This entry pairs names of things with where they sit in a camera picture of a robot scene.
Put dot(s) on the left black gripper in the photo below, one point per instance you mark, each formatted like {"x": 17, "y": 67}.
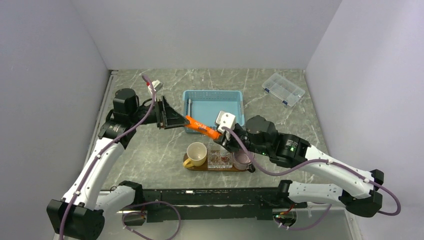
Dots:
{"x": 166, "y": 116}

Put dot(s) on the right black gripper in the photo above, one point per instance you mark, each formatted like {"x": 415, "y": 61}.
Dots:
{"x": 227, "y": 140}

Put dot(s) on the clear acrylic toothbrush holder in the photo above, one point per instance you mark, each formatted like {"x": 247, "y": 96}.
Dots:
{"x": 219, "y": 157}

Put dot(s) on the orange capped toothpaste tube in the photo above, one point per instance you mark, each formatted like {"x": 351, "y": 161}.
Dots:
{"x": 201, "y": 128}

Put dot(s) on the purple ceramic mug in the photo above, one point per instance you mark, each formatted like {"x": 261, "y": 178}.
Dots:
{"x": 242, "y": 162}

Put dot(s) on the yellow ceramic mug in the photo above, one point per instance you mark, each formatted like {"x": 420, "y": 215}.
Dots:
{"x": 196, "y": 155}

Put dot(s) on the light blue plastic basket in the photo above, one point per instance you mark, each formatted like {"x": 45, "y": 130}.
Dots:
{"x": 206, "y": 105}

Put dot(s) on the brown wooden oval tray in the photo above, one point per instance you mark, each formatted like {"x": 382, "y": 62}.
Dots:
{"x": 205, "y": 168}

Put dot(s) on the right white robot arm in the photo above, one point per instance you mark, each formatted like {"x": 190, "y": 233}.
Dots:
{"x": 354, "y": 189}

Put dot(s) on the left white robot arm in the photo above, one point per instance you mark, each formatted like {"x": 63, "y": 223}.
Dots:
{"x": 81, "y": 214}

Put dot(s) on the grey toothbrush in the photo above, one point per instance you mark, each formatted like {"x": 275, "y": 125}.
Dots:
{"x": 189, "y": 107}

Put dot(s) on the clear plastic compartment box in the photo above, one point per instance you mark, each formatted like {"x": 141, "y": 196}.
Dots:
{"x": 283, "y": 89}

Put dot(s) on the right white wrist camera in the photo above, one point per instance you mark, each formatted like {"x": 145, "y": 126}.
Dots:
{"x": 225, "y": 119}

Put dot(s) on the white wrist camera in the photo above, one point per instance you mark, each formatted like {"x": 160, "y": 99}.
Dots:
{"x": 157, "y": 85}
{"x": 225, "y": 119}

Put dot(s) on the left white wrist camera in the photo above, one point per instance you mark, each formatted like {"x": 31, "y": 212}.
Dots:
{"x": 157, "y": 85}

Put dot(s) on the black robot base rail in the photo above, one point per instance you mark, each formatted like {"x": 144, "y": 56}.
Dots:
{"x": 260, "y": 203}

